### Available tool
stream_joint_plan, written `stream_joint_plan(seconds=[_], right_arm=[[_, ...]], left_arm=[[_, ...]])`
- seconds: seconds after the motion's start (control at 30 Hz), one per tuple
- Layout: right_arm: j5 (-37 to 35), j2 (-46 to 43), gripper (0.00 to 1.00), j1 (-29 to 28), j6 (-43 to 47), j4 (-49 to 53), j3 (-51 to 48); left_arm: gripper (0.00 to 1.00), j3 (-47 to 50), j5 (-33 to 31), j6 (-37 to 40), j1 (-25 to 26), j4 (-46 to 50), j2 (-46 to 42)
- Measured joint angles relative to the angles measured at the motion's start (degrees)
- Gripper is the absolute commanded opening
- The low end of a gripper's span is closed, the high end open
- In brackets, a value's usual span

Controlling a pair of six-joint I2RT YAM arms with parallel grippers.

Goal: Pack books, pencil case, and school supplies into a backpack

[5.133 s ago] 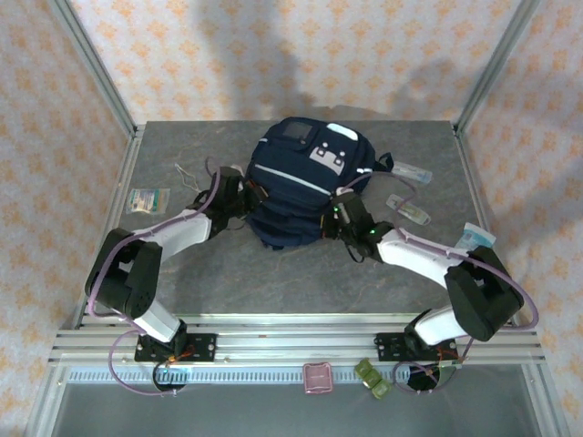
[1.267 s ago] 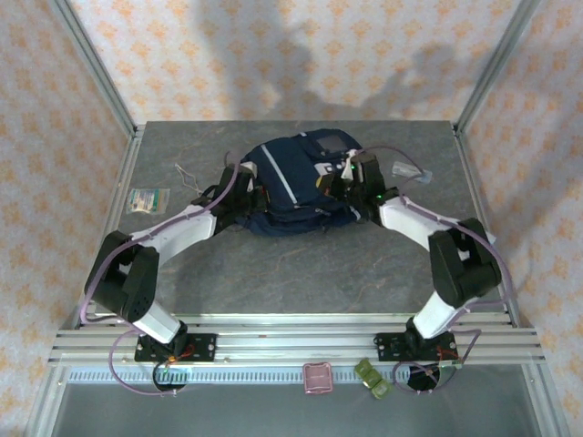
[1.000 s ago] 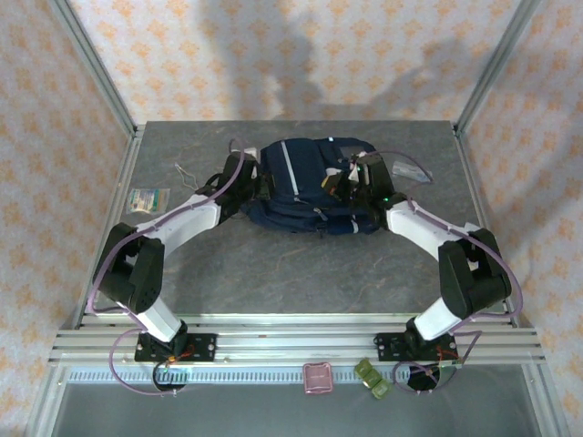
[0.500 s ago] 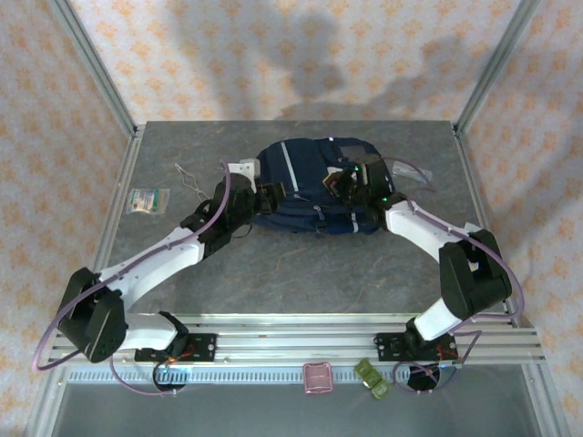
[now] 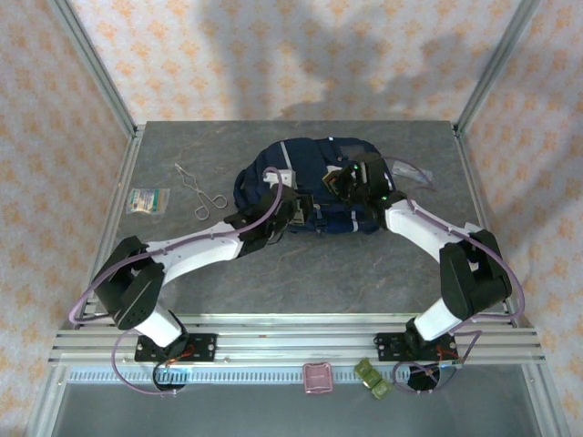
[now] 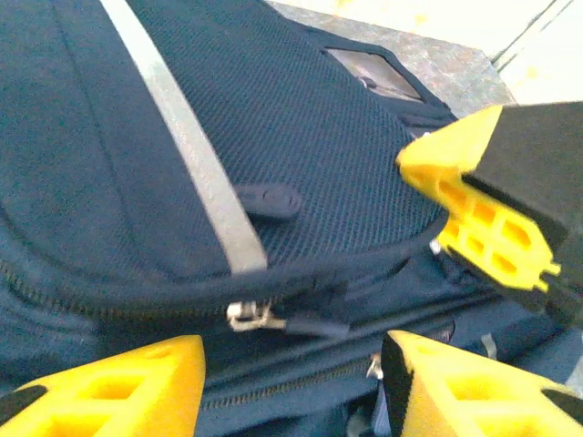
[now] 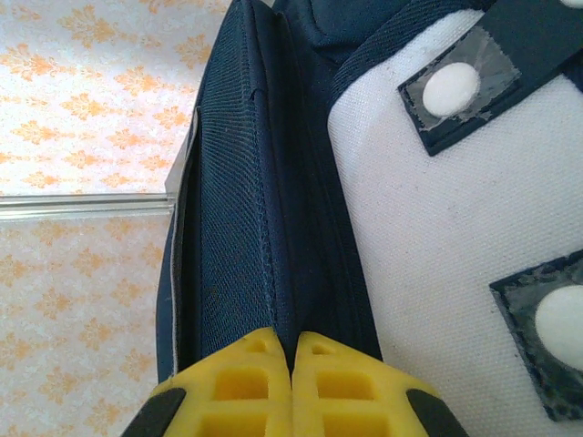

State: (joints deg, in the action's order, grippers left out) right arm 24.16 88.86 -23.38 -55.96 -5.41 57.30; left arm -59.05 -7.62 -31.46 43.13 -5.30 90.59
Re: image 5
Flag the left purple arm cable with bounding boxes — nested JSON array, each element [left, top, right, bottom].
[[67, 167, 297, 398]]

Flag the aluminium table side rail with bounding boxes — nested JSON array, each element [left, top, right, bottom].
[[453, 125, 521, 327], [72, 125, 147, 329]]

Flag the clear plastic blue pack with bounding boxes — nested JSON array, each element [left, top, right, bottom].
[[391, 158, 434, 181]]

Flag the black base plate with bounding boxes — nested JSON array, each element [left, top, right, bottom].
[[373, 331, 459, 363], [134, 333, 218, 364]]

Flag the aluminium frame post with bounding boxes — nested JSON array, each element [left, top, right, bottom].
[[47, 0, 138, 137], [454, 0, 543, 137]]

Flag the metal wire tongs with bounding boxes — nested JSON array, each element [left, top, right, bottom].
[[175, 162, 228, 220]]

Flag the slotted grey cable duct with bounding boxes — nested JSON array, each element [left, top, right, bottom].
[[67, 369, 411, 384]]

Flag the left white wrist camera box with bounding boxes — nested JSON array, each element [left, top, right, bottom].
[[266, 168, 295, 188]]

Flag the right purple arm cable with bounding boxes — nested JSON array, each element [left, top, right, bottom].
[[382, 157, 526, 395]]

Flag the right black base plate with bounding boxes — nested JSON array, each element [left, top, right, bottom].
[[373, 331, 459, 363]]

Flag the navy blue backpack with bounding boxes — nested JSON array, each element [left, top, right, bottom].
[[232, 136, 395, 236]]

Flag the green white sachet packet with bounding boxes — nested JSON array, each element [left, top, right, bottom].
[[126, 188, 172, 214]]

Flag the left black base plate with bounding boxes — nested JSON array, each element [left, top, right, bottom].
[[134, 333, 218, 364]]

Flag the pink square plastic box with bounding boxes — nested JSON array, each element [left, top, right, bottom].
[[302, 362, 335, 395]]

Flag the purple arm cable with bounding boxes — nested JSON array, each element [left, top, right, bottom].
[[382, 157, 526, 395], [67, 167, 297, 398]]

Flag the aluminium front rail frame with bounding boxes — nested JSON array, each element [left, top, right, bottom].
[[47, 311, 546, 366]]

